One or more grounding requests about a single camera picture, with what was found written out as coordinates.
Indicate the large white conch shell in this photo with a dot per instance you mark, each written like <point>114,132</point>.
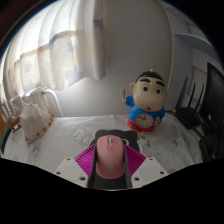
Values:
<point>35,123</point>

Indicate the small black box device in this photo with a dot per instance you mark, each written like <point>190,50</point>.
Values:
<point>208,150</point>

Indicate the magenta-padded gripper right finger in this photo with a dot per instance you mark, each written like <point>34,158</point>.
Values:
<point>135,161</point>

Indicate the pink computer mouse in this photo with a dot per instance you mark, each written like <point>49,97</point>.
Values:
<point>110,156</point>

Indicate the white star-print curtain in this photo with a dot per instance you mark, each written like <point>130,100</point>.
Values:
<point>56,50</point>

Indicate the black cat-shaped mouse pad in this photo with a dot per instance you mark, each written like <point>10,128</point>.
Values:
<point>115,132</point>

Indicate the cartoon boy figurine clock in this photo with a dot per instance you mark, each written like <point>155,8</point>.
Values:
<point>146,103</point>

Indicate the black computer monitor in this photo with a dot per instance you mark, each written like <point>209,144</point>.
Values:
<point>216,96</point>

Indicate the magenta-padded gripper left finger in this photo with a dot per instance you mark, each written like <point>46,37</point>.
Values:
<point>85,161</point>

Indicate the white wall shelf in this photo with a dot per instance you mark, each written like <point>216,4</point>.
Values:
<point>196,41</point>

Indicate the black router with antennas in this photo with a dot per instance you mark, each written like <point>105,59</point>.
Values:
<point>188,116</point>

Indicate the white printed tablecloth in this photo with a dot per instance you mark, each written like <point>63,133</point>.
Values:
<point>66,133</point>

